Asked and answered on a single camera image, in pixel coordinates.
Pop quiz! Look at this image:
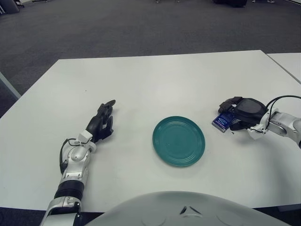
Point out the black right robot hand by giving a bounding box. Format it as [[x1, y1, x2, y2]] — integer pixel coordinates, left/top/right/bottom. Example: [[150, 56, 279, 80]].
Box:
[[218, 96, 269, 131]]

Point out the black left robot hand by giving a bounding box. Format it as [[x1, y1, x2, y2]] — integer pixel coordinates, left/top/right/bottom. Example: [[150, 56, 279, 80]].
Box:
[[86, 99, 117, 143]]

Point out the blue gum box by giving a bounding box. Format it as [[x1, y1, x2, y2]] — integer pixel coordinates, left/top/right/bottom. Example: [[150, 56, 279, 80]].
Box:
[[211, 112, 236, 134]]

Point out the teal round plate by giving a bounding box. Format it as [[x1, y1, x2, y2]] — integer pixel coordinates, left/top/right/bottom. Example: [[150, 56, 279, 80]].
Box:
[[152, 115, 206, 168]]

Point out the grey robot torso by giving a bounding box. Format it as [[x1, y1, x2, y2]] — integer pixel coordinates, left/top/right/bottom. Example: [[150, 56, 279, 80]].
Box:
[[83, 191, 290, 226]]

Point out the black background furniture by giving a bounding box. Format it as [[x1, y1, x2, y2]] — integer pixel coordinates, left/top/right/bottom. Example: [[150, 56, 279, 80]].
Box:
[[213, 0, 247, 7]]

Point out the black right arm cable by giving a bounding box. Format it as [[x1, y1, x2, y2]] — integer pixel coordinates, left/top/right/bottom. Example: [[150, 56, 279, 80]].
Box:
[[263, 95, 301, 128]]

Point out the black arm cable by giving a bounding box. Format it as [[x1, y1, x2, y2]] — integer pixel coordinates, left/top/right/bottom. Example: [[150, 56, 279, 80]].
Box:
[[263, 95, 301, 128], [59, 138, 79, 175]]

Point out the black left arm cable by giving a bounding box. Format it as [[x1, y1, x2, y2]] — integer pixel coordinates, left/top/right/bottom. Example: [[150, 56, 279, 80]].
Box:
[[59, 138, 79, 175]]

